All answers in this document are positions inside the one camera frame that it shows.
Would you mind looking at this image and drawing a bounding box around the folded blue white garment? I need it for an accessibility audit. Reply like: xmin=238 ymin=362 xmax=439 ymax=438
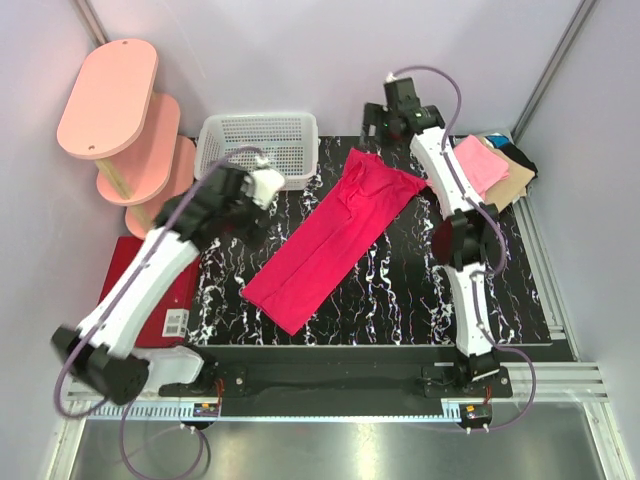
xmin=482 ymin=132 xmax=512 ymax=149

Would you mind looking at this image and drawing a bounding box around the folded pink t shirt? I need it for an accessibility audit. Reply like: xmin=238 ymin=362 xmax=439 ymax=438
xmin=454 ymin=136 xmax=509 ymax=200

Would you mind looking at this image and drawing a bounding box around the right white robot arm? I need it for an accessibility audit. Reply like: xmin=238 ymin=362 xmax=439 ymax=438
xmin=360 ymin=77 xmax=504 ymax=397

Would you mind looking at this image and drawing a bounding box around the white plastic basket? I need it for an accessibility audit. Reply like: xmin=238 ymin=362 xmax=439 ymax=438
xmin=194 ymin=112 xmax=319 ymax=191

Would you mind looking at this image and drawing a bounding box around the purple cable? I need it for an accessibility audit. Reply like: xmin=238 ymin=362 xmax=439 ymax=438
xmin=53 ymin=145 xmax=266 ymax=479
xmin=387 ymin=65 xmax=537 ymax=432

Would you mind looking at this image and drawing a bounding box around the folded black t shirt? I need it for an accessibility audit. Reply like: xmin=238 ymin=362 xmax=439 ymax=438
xmin=499 ymin=142 xmax=538 ymax=178

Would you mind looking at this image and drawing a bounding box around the magenta t shirt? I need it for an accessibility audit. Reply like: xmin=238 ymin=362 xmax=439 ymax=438
xmin=242 ymin=148 xmax=427 ymax=335

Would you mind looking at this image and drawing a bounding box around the black marble pattern mat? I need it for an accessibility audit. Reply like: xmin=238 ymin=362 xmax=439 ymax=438
xmin=187 ymin=134 xmax=554 ymax=347

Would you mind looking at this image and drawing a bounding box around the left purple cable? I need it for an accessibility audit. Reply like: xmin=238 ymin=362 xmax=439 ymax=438
xmin=53 ymin=145 xmax=266 ymax=479

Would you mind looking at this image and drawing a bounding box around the red box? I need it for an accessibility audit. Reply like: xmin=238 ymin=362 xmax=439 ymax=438
xmin=98 ymin=236 xmax=200 ymax=349

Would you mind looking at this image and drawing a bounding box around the aluminium rail frame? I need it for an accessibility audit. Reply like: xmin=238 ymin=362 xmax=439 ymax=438
xmin=57 ymin=199 xmax=639 ymax=479

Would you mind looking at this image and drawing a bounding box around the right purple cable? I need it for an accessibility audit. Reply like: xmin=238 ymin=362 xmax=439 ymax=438
xmin=387 ymin=65 xmax=537 ymax=432

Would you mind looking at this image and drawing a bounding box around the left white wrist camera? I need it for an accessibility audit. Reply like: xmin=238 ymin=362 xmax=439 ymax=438
xmin=249 ymin=155 xmax=286 ymax=210

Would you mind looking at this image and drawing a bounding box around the pink three-tier shelf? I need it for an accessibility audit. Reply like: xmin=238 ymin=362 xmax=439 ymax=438
xmin=57 ymin=38 xmax=196 ymax=238

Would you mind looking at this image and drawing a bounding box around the folded beige t shirt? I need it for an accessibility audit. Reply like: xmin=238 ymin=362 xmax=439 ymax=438
xmin=486 ymin=151 xmax=534 ymax=211

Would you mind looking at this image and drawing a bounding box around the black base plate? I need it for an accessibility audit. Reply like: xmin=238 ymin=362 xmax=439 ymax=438
xmin=160 ymin=345 xmax=513 ymax=400

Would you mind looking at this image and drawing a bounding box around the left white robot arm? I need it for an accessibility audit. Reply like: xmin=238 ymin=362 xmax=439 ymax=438
xmin=51 ymin=164 xmax=285 ymax=405

